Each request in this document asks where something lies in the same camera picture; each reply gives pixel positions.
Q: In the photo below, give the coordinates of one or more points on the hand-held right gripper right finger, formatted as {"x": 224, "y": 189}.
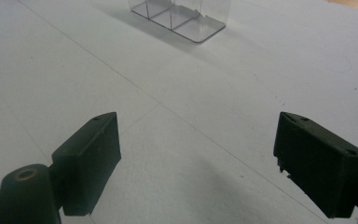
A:
{"x": 320, "y": 168}

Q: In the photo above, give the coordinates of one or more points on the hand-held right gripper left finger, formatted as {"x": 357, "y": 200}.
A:
{"x": 90, "y": 161}

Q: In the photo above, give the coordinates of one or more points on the clear plastic divided organizer box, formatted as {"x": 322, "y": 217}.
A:
{"x": 180, "y": 18}

